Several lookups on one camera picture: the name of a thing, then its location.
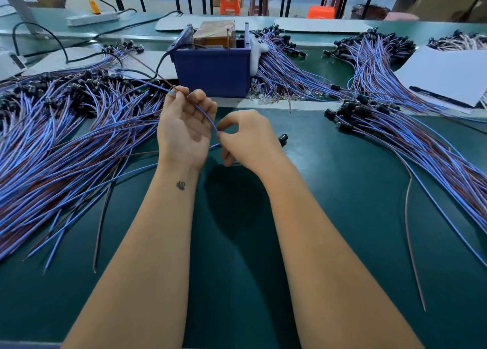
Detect person's left hand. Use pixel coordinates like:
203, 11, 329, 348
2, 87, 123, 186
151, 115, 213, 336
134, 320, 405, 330
157, 85, 219, 175

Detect person's right hand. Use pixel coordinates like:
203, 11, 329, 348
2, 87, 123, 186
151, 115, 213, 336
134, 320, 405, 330
217, 109, 294, 185

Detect blue brown plug cable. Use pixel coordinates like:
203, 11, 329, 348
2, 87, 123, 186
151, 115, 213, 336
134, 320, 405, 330
122, 75, 290, 167

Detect blue plastic tester box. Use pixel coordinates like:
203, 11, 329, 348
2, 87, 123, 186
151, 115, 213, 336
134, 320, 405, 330
169, 22, 254, 98

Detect pile of wired lamps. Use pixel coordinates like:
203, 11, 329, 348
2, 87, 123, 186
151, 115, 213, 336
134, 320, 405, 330
324, 96, 487, 311
0, 64, 184, 273

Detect person's right forearm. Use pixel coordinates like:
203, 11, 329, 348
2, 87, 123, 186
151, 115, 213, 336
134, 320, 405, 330
262, 170, 425, 349

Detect person's left forearm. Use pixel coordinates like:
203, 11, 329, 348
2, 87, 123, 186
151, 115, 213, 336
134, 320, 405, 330
62, 166, 200, 349

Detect white power strip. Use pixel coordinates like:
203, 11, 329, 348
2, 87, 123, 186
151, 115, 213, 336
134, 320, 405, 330
66, 10, 119, 27

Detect white flat mat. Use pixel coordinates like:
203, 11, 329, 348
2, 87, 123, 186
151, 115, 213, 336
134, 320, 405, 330
275, 17, 376, 34
155, 14, 275, 32
23, 47, 178, 80

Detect brown cardboard block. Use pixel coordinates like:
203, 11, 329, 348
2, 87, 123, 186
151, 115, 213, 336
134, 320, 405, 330
193, 20, 237, 49

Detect white plastic device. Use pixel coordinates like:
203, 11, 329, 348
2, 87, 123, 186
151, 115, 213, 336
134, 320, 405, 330
0, 50, 27, 78

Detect black pen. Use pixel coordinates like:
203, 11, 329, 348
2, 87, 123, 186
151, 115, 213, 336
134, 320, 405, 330
408, 85, 474, 109

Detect pink plastic stool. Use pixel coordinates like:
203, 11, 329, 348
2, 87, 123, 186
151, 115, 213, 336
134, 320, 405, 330
384, 12, 420, 22

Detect white paper sheet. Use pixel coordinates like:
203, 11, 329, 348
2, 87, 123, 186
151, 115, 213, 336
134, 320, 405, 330
394, 46, 487, 109

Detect loose grey wire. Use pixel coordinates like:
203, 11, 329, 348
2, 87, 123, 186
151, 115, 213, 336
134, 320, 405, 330
92, 174, 119, 273

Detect black power cable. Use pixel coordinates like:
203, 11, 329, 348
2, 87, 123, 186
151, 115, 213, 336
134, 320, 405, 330
11, 9, 184, 63

